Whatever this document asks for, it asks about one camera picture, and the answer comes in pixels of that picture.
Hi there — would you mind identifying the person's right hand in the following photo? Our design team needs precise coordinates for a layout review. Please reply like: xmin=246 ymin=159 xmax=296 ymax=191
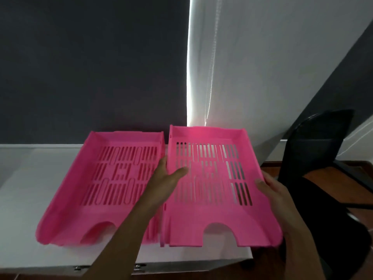
xmin=255 ymin=171 xmax=301 ymax=234

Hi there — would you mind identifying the person's left forearm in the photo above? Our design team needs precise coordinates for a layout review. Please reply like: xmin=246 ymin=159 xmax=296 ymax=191
xmin=83 ymin=205 xmax=164 ymax=280

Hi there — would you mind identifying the pink slotted plastic paper tray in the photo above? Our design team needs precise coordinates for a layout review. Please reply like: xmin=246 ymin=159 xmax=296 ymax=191
xmin=35 ymin=131 xmax=165 ymax=246
xmin=160 ymin=125 xmax=283 ymax=248

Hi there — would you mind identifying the person's left hand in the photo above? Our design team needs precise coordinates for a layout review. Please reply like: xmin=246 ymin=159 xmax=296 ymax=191
xmin=139 ymin=156 xmax=189 ymax=214

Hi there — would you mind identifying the white roller blind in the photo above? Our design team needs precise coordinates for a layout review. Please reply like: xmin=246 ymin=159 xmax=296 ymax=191
xmin=186 ymin=0 xmax=373 ymax=168

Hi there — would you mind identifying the dark grey roller blind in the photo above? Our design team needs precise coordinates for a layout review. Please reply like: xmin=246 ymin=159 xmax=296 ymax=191
xmin=0 ymin=0 xmax=190 ymax=145

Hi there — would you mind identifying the white bead chain cord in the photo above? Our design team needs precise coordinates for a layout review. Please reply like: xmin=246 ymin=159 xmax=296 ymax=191
xmin=204 ymin=23 xmax=218 ymax=127

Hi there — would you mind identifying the person's right forearm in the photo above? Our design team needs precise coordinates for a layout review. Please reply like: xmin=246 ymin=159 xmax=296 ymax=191
xmin=278 ymin=221 xmax=324 ymax=280

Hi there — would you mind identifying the black office chair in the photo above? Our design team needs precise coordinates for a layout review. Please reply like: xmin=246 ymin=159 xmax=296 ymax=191
xmin=276 ymin=109 xmax=373 ymax=280

